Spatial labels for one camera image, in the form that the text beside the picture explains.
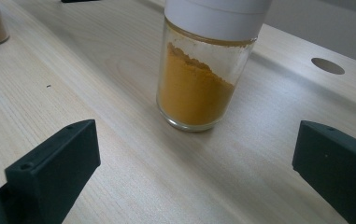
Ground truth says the yellow powder glass spice jar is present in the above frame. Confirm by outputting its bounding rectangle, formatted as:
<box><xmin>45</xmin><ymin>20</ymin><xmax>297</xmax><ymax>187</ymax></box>
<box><xmin>155</xmin><ymin>0</ymin><xmax>273</xmax><ymax>133</ymax></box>

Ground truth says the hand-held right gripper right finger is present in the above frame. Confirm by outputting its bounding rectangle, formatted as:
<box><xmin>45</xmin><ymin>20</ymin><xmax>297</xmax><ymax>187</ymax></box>
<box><xmin>292</xmin><ymin>119</ymin><xmax>356</xmax><ymax>224</ymax></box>

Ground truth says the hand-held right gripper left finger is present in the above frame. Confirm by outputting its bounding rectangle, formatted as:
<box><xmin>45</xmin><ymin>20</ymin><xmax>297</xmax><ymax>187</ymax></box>
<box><xmin>0</xmin><ymin>119</ymin><xmax>102</xmax><ymax>224</ymax></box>

